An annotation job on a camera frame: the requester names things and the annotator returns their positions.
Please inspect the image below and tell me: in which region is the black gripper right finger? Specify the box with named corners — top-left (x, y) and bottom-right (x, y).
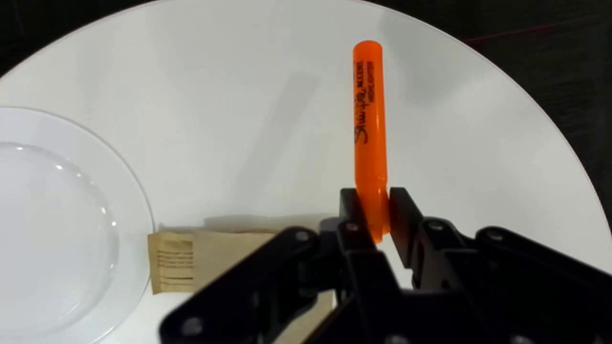
top-left (391, 188), bottom-right (612, 344)

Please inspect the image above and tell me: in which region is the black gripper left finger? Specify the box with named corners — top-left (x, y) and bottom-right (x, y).
top-left (159, 190), bottom-right (400, 344)

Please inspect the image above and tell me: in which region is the orange highlighter marker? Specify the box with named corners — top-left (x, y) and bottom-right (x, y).
top-left (353, 41), bottom-right (391, 243)

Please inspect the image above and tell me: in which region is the large tan napkin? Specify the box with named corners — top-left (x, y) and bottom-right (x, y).
top-left (159, 226), bottom-right (337, 344)

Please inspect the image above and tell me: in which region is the round white table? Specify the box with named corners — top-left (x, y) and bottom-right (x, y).
top-left (0, 0), bottom-right (612, 344)

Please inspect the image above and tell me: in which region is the white plate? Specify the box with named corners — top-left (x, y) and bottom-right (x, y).
top-left (0, 108), bottom-right (156, 344)

